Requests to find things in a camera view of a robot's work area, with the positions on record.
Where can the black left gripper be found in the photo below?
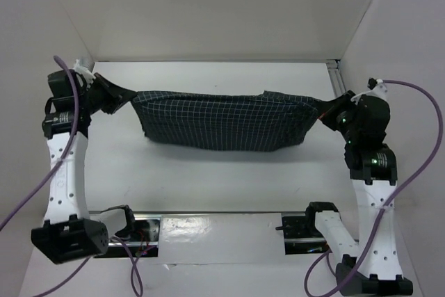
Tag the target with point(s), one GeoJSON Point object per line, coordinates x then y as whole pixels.
{"type": "Point", "coordinates": [116, 96]}

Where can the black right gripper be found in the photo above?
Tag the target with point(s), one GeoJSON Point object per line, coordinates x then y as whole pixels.
{"type": "Point", "coordinates": [339, 108]}

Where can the dark grid-pattern pillowcase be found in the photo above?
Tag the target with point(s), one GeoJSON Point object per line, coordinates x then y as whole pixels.
{"type": "Point", "coordinates": [253, 123]}

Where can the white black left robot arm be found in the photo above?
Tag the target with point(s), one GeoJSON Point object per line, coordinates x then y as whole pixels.
{"type": "Point", "coordinates": [68, 232]}

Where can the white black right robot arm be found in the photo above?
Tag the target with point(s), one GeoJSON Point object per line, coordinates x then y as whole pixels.
{"type": "Point", "coordinates": [369, 265]}

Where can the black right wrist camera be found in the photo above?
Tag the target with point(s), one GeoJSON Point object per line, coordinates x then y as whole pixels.
{"type": "Point", "coordinates": [373, 115]}

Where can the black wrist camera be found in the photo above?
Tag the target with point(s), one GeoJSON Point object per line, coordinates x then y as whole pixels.
{"type": "Point", "coordinates": [60, 84]}
{"type": "Point", "coordinates": [373, 115]}

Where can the aluminium frame rail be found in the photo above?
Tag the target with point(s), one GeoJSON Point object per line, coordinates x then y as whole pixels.
{"type": "Point", "coordinates": [336, 78]}

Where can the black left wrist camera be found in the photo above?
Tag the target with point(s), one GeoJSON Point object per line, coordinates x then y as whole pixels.
{"type": "Point", "coordinates": [60, 84]}

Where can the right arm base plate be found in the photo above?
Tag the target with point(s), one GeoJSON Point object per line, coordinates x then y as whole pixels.
{"type": "Point", "coordinates": [299, 238]}

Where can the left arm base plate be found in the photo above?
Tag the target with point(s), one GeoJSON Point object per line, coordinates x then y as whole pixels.
{"type": "Point", "coordinates": [140, 234]}

